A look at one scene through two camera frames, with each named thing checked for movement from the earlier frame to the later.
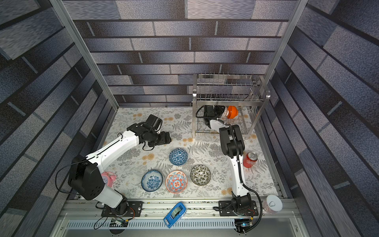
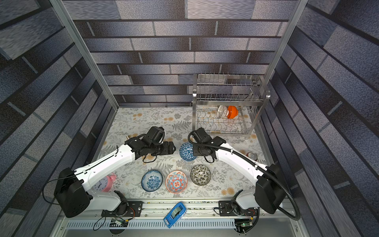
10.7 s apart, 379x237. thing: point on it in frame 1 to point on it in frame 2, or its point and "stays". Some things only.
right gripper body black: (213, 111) to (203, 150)
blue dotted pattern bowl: (178, 156) to (186, 151)
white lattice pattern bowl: (225, 113) stays
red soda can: (250, 159) stays
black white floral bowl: (200, 175) stays
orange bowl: (233, 112) stays
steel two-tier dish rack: (248, 93) stays
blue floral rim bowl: (152, 180) stays
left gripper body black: (160, 138) to (163, 149)
